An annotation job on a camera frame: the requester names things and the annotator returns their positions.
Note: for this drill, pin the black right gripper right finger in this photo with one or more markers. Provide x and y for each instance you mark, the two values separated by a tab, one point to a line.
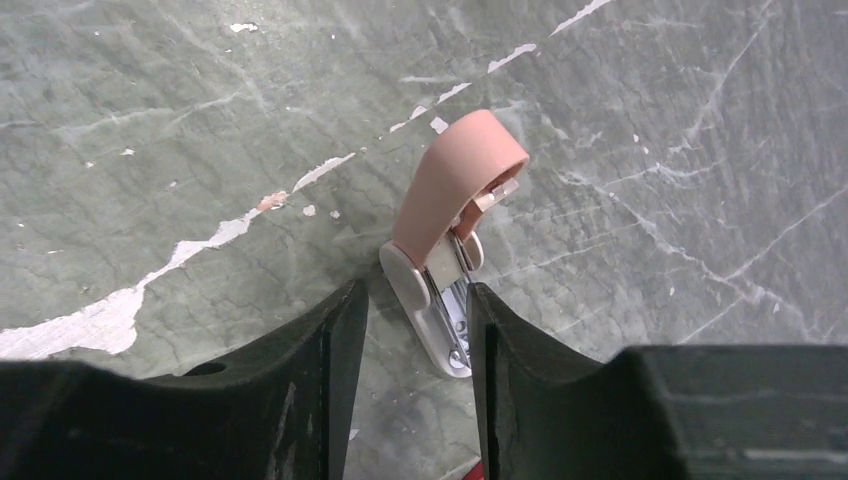
546	411

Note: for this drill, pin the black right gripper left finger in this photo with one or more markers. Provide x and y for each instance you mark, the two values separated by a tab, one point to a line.
279	407

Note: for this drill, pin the small staple box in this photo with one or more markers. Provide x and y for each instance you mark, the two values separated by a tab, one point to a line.
470	470

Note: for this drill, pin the pink white stapler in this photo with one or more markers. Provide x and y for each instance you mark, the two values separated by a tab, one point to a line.
434	249

